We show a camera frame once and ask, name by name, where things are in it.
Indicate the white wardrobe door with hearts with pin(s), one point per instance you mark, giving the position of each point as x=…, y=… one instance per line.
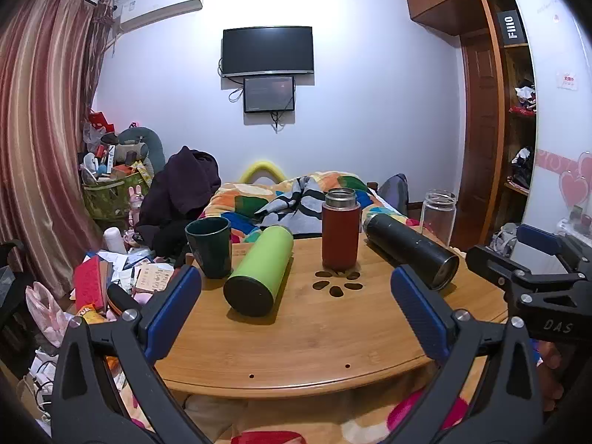
x=555, y=125

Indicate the red book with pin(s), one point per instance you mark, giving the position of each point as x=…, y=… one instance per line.
x=90, y=282

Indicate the clear glass cup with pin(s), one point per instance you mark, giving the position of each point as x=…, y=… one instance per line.
x=437, y=217

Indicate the black thermos cup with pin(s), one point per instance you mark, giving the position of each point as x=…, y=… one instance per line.
x=407, y=245

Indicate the red thermos cup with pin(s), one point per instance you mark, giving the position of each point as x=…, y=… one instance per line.
x=341, y=240

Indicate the yellow foam arch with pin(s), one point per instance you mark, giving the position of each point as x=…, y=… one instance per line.
x=262, y=166

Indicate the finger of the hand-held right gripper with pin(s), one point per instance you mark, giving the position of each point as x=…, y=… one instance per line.
x=495, y=263
x=539, y=239

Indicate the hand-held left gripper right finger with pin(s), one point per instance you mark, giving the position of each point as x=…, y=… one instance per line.
x=416, y=305

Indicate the small black wall monitor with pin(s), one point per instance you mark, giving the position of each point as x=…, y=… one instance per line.
x=269, y=94

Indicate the black box with white print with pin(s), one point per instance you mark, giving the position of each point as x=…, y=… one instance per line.
x=511, y=27

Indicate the grey crumpled cloth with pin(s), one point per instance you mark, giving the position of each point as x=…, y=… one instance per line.
x=504, y=240

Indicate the dark green cup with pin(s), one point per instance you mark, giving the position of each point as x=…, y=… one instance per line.
x=208, y=249

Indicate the lime green thermos cup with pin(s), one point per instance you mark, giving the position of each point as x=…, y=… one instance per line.
x=259, y=268

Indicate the green storage basket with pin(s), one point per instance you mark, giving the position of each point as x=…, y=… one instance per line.
x=108, y=199

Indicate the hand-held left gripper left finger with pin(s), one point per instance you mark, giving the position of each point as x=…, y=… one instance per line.
x=178, y=300

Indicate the white plastic bottle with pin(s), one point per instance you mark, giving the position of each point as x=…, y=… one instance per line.
x=114, y=240

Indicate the grey backpack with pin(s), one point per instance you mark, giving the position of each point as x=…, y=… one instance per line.
x=395, y=192

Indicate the brown wooden wardrobe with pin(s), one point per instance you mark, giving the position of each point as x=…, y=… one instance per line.
x=481, y=125

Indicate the black wall television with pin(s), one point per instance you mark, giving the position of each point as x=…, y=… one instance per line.
x=268, y=51

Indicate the black chair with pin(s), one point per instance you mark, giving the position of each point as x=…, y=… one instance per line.
x=11, y=296

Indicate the red paper bag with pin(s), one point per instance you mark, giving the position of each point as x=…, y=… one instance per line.
x=99, y=122

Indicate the dark clothes pile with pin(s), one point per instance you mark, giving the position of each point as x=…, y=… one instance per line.
x=185, y=180

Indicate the grey green plush toy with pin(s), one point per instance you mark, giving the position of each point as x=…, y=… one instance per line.
x=143, y=141

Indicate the white air conditioner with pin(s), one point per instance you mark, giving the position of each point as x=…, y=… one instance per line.
x=157, y=7

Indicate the colourful patterned blanket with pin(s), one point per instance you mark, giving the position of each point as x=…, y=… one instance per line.
x=286, y=203

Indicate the pink bunny toy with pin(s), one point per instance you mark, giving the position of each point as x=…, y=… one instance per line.
x=136, y=203

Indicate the striped pink curtain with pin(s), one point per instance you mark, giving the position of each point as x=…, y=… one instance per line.
x=41, y=125

